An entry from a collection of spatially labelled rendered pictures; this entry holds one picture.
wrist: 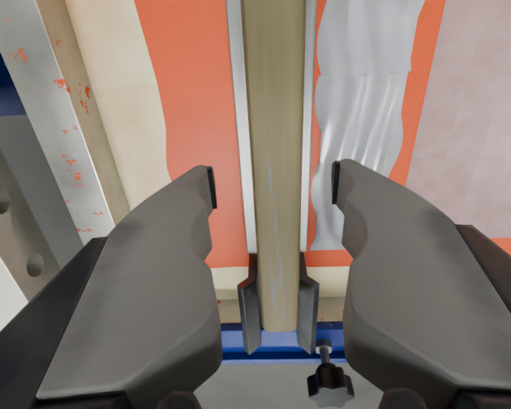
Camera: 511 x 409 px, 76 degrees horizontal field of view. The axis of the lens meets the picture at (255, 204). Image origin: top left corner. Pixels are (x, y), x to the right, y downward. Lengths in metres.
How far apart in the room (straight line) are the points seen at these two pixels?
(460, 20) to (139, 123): 0.26
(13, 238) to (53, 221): 1.47
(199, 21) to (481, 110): 0.24
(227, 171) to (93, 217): 0.13
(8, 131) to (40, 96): 1.36
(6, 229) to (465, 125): 0.39
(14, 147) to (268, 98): 1.54
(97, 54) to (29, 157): 1.37
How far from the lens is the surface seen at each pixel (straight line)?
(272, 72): 0.17
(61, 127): 0.30
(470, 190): 0.37
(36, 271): 0.37
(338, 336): 0.40
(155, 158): 0.32
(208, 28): 0.28
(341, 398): 0.38
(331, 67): 0.28
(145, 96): 0.30
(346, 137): 0.29
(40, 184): 1.71
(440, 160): 0.34
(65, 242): 1.86
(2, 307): 0.37
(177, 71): 0.29
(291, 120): 0.18
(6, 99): 0.40
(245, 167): 0.26
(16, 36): 0.29
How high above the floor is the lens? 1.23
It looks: 58 degrees down
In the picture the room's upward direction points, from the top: 178 degrees counter-clockwise
